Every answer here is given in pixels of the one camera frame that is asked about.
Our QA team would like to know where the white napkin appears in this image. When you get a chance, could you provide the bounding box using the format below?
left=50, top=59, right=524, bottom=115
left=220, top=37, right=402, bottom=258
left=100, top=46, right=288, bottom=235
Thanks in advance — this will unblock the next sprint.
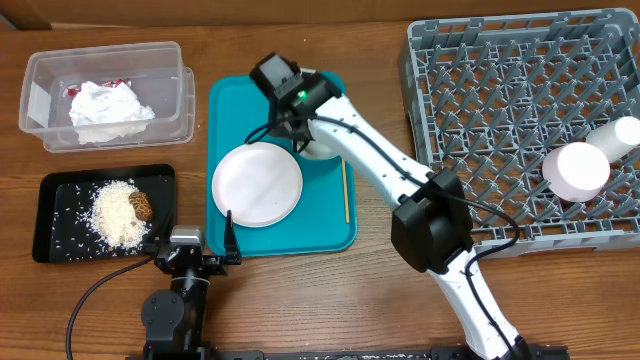
left=69, top=81, right=155, bottom=144

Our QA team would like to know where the teal serving tray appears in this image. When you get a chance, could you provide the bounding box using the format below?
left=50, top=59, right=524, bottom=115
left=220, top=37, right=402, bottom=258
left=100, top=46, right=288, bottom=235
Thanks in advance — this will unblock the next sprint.
left=207, top=76, right=358, bottom=258

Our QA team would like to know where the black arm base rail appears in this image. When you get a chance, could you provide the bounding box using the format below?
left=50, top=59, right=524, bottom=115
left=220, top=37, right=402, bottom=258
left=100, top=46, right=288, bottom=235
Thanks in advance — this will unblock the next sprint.
left=125, top=345, right=570, bottom=360

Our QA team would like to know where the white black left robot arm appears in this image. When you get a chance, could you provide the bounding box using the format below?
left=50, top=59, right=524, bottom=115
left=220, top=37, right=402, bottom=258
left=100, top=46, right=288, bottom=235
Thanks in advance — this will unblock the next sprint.
left=141, top=212, right=242, bottom=359

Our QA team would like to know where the white paper cup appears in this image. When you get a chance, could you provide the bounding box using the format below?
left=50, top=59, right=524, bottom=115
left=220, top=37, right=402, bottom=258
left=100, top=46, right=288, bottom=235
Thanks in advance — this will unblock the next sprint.
left=586, top=116, right=640, bottom=163

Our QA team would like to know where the grey bowl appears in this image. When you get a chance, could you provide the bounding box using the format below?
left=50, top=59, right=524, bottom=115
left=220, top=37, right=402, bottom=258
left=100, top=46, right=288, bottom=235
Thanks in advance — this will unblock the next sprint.
left=299, top=140, right=338, bottom=160

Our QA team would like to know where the grey dishwasher rack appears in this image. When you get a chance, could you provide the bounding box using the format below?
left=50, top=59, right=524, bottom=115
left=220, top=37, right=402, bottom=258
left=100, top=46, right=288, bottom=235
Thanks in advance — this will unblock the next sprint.
left=399, top=8, right=639, bottom=257

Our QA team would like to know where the clear plastic bin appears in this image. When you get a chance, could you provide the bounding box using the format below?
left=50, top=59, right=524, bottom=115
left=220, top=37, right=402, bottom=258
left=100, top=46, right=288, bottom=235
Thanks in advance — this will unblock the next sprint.
left=19, top=42, right=195, bottom=153

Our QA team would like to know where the red foil wrapper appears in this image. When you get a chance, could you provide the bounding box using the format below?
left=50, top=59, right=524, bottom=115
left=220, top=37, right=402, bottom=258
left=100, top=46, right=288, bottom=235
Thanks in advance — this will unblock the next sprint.
left=65, top=78, right=131, bottom=98

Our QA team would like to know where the black plastic tray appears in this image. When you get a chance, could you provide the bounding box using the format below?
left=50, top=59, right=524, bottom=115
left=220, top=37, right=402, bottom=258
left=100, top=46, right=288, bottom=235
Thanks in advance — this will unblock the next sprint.
left=32, top=164, right=177, bottom=263

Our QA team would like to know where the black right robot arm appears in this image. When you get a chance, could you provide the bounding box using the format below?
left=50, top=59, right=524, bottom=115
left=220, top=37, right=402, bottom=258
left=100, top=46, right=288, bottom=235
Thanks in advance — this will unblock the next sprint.
left=245, top=53, right=531, bottom=359

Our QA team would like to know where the rice food scraps pile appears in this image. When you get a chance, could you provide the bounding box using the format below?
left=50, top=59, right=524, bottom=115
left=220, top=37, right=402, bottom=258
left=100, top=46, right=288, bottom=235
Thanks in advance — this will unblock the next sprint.
left=52, top=178, right=166, bottom=261

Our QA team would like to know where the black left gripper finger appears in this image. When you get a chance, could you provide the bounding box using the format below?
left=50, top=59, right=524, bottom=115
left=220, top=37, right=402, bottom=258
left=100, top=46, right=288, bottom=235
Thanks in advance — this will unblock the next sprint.
left=143, top=211, right=174, bottom=253
left=224, top=210, right=241, bottom=260

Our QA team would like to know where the wooden chopstick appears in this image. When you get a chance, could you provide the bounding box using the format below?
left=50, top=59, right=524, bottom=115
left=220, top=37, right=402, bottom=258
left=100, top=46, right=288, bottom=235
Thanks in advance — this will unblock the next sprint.
left=341, top=159, right=351, bottom=224

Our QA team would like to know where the large pink plate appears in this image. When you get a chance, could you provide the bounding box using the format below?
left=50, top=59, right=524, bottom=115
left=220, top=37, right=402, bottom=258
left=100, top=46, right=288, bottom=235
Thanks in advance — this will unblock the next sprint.
left=211, top=142, right=303, bottom=228

